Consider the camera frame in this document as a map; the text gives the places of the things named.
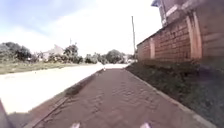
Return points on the row of trees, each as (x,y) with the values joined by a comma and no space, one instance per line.
(113,56)

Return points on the red brick path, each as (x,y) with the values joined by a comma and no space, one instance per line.
(113,100)

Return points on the tall pole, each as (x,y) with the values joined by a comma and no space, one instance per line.
(133,33)

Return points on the pale building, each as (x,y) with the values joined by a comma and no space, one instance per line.
(55,51)

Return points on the robot's own part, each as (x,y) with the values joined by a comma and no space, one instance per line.
(145,125)
(75,125)

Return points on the pale road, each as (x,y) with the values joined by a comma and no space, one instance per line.
(40,83)

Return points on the grass verge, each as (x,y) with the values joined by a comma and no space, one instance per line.
(186,83)

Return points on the kerb strip with weeds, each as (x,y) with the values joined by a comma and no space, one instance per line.
(50,112)

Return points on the brick building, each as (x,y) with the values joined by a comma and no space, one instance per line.
(170,10)

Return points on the grass field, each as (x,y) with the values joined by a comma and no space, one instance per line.
(20,67)

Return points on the pale kerb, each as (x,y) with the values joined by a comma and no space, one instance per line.
(202,119)

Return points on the red brick wall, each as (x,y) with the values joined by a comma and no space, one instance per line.
(173,43)

